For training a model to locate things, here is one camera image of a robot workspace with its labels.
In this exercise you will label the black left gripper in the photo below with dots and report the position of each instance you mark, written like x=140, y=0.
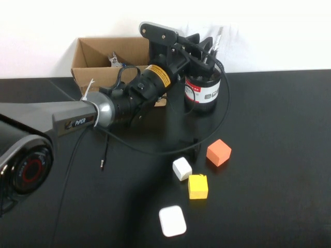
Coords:
x=160, y=75

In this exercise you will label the thin black probe pen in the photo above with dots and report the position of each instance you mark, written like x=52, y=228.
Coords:
x=104, y=155

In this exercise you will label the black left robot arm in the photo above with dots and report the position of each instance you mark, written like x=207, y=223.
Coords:
x=64, y=113

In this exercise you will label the black mesh pen holder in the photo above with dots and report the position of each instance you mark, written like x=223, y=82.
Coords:
x=204, y=95

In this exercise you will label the brown cardboard box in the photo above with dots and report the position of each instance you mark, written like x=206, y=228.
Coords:
x=95, y=56

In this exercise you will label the orange foam block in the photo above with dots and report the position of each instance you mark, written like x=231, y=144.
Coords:
x=218, y=153

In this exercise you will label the white zip tie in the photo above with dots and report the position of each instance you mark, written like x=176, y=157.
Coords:
x=86, y=93

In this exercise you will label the white foam block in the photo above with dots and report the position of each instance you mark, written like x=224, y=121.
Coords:
x=182, y=169

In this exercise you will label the yellow foam block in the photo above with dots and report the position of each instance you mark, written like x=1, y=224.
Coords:
x=197, y=187

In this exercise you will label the white rounded flat case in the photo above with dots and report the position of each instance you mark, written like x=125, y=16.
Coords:
x=172, y=221

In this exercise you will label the black plastic bracket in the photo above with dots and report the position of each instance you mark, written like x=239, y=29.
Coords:
x=196, y=153

